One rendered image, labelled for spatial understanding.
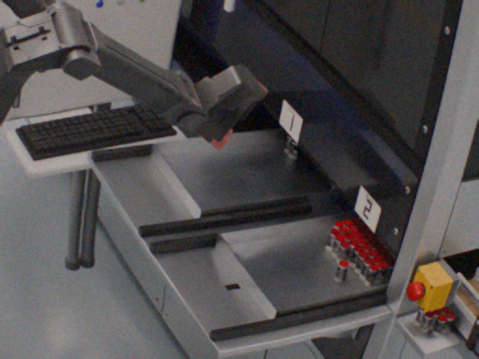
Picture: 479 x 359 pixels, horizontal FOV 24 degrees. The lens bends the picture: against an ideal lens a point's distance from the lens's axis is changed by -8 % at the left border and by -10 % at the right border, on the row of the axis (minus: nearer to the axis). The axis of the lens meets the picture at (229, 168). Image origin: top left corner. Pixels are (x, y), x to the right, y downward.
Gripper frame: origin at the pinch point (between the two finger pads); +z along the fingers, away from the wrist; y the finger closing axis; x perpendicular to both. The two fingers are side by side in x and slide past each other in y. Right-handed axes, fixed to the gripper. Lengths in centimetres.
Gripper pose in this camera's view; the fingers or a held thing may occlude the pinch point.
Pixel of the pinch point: (244, 108)
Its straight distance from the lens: 218.2
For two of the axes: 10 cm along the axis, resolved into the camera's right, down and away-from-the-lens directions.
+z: 4.1, -0.5, 9.1
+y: 6.0, -7.4, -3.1
